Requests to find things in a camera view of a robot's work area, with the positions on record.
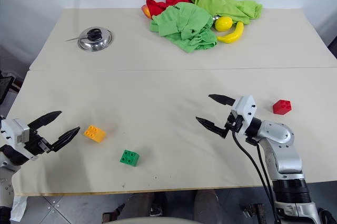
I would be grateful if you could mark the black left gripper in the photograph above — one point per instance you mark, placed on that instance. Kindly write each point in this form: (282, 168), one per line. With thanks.
(35, 143)

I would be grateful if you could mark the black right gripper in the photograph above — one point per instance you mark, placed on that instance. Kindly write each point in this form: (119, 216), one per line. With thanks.
(233, 125)

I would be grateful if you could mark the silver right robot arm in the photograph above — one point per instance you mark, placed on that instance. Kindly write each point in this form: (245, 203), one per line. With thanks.
(285, 155)

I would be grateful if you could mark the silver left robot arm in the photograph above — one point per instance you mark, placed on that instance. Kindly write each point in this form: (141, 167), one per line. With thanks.
(5, 182)

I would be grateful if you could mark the orange toy brick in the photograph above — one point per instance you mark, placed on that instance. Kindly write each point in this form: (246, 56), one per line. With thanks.
(94, 133)

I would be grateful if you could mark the black screen on stand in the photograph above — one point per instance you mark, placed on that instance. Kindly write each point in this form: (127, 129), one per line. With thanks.
(5, 88)

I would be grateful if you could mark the red toy brick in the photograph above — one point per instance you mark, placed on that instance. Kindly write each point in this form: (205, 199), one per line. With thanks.
(281, 108)

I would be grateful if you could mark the yellow toy banana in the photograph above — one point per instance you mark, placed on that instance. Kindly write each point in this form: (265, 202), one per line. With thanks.
(232, 37)

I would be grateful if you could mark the green toy brick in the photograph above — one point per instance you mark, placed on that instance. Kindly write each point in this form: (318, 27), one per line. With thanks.
(129, 157)

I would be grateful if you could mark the white crumpled paper sheet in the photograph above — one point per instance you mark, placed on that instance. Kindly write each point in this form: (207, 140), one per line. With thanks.
(19, 208)

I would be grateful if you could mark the yellow toy lemon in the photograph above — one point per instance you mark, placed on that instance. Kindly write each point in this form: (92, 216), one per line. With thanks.
(223, 23)

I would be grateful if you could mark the thin metal rod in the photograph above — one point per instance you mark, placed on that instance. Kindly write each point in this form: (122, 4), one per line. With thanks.
(72, 39)

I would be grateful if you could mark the dark grey rounded shape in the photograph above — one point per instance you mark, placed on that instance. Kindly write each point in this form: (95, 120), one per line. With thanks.
(206, 205)

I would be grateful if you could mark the small silver metal object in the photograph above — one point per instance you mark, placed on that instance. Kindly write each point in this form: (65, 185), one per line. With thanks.
(216, 18)

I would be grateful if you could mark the green cloth with black print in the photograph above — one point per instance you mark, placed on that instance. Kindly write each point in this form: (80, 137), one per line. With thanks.
(184, 24)

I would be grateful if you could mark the steel pot lid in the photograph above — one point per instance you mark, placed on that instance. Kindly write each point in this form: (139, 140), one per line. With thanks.
(103, 41)

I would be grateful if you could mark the orange red toy fruit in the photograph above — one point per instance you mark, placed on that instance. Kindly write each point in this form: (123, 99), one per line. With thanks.
(146, 11)

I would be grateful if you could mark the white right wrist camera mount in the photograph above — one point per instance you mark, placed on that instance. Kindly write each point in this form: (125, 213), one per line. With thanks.
(246, 107)

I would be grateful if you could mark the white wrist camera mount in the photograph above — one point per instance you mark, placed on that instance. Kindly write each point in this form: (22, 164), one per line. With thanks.
(13, 132)
(246, 107)

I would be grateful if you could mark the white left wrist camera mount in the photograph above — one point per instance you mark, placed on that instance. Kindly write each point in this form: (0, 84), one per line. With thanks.
(13, 132)

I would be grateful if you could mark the brown metal bracket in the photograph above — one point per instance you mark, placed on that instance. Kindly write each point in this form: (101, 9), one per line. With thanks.
(256, 212)

